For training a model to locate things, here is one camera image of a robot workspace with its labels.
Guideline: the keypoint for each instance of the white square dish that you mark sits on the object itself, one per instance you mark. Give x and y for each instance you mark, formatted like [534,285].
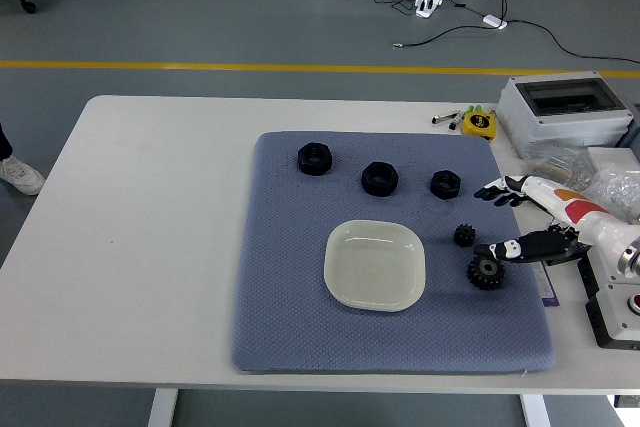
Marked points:
[375,267]

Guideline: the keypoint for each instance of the white table leg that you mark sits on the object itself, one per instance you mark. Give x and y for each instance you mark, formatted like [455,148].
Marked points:
[162,407]
[535,409]

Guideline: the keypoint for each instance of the small black hex nut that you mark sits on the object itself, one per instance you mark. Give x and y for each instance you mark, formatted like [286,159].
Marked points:
[445,184]

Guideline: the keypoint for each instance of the purple-edged label card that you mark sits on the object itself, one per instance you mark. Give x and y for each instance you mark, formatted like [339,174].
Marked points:
[546,292]

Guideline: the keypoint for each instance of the person's white shoe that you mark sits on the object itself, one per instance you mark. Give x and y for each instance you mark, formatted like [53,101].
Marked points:
[20,174]

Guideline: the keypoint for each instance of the grey electrical enclosure box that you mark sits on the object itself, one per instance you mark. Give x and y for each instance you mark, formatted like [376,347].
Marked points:
[520,107]

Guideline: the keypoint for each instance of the blue-grey textured mat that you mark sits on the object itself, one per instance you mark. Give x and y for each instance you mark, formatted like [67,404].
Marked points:
[280,272]

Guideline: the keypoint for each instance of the person's leg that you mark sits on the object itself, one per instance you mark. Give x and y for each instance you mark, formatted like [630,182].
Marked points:
[4,139]

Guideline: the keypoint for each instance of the clear bag of screws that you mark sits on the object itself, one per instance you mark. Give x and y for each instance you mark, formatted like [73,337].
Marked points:
[612,189]

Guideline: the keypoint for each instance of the white power strip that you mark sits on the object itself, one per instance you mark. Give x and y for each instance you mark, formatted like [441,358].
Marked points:
[429,2]

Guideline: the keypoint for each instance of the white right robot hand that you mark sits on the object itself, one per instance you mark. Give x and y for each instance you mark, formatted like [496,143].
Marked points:
[560,199]

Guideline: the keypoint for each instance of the flat white box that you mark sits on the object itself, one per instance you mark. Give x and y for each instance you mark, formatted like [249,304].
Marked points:
[612,157]

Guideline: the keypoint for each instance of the small black gear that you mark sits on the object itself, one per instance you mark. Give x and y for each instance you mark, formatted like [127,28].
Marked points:
[464,235]

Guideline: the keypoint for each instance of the yellow tape measure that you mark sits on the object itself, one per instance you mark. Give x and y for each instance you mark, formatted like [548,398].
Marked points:
[479,125]

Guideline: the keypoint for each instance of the white power adapter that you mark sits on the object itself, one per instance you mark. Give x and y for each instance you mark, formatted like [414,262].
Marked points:
[494,21]

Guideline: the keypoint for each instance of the large black hex nut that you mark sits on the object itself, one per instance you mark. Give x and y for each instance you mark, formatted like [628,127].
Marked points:
[380,178]
[314,159]

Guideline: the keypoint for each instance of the large black gear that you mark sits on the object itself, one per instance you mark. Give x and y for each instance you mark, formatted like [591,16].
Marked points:
[486,274]

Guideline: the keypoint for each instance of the silver pen tool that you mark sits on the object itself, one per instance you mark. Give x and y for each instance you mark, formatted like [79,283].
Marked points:
[442,118]

